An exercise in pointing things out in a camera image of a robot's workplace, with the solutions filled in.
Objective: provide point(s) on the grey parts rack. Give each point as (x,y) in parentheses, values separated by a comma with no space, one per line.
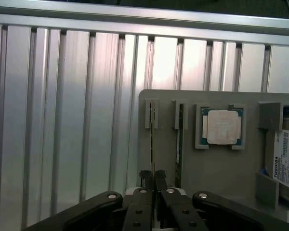
(214,163)

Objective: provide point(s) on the Toshiba hard disk drive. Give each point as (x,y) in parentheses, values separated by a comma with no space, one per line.
(287,156)

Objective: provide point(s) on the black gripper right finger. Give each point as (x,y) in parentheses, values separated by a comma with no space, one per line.
(180,211)

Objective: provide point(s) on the silver CPU chip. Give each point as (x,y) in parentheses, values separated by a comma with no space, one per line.
(222,127)

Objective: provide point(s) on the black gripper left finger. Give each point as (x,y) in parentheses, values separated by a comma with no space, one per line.
(135,207)

